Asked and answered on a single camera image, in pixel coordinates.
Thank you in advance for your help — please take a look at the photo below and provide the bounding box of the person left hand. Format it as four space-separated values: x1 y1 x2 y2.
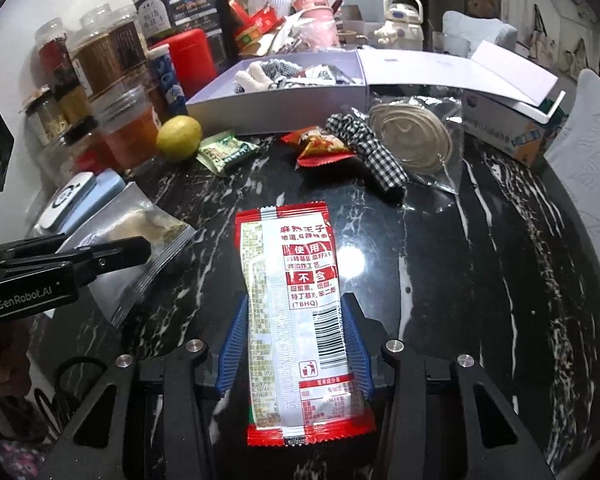
0 321 32 398

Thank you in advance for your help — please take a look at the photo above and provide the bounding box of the red berry jar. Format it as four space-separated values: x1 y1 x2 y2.
34 18 80 99

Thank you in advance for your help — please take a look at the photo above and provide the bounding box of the far leaf chair cushion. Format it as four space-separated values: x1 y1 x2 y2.
442 10 518 56

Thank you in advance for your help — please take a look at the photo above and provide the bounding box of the pink cup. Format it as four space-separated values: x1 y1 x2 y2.
291 0 340 50

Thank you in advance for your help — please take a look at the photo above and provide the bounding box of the red snack packet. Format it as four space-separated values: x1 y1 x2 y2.
280 126 355 168

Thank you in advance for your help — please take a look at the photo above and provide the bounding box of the cream cartoon kettle bottle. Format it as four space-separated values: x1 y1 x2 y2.
374 0 424 51

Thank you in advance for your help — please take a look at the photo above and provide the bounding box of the checkered scrunchie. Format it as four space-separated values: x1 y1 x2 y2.
326 114 408 193

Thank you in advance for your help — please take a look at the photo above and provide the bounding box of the white open gift box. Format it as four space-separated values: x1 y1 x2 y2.
187 41 557 134

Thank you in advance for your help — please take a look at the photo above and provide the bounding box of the green snack packet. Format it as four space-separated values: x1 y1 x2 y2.
196 130 260 177

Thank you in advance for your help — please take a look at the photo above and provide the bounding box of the mask box orange blue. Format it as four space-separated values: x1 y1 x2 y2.
462 90 567 168

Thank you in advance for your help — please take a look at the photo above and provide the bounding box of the silver foil pouch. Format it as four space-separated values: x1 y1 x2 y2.
58 182 196 327

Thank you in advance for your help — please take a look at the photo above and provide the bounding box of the black printed bag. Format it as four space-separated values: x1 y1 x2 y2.
166 0 238 74

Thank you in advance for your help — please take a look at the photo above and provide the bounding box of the red white sauce packet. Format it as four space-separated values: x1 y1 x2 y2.
235 202 375 446

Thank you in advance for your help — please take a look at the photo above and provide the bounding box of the black lid spice jar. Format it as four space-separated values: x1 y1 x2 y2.
62 116 110 174

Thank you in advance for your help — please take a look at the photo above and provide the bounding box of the checkered lace cloth with plush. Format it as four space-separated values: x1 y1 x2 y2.
234 58 303 93

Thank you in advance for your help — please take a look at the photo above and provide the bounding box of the red cylinder canister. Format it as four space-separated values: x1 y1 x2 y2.
157 28 218 100

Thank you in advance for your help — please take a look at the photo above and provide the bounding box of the dark tea jar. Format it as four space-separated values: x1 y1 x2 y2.
105 4 146 73

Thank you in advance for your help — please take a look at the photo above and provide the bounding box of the yellow lemon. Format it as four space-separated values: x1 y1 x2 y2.
156 115 204 162

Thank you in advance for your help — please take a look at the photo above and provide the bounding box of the brown powder jar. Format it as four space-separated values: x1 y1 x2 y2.
67 25 123 101

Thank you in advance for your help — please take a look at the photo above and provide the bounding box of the blue tablet tube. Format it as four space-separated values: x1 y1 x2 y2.
147 44 187 116

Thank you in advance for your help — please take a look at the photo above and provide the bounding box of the bagged white cable coil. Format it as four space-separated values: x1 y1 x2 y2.
367 84 465 196

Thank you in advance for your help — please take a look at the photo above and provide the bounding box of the clear jar orange label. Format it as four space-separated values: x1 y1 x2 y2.
92 84 159 170

